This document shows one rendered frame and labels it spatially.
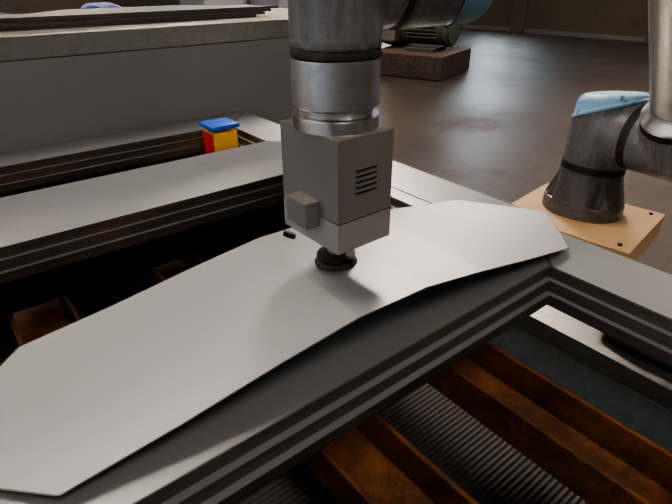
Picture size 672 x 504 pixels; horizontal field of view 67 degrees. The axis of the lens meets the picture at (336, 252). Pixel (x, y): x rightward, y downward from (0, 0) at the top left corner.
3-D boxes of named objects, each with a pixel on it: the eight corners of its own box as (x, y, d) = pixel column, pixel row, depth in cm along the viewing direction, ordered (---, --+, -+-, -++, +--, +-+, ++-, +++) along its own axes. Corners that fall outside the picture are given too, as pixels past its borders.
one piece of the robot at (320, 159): (244, 81, 43) (259, 251, 51) (307, 99, 36) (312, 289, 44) (334, 68, 48) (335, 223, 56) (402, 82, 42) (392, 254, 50)
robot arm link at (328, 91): (328, 66, 37) (268, 54, 43) (328, 128, 39) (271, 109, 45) (400, 56, 41) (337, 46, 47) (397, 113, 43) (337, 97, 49)
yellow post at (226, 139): (224, 222, 109) (214, 134, 100) (213, 214, 112) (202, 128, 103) (245, 216, 112) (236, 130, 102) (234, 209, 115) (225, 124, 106)
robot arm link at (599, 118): (583, 148, 106) (602, 81, 99) (648, 167, 96) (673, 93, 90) (548, 156, 100) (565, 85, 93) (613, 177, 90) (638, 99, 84)
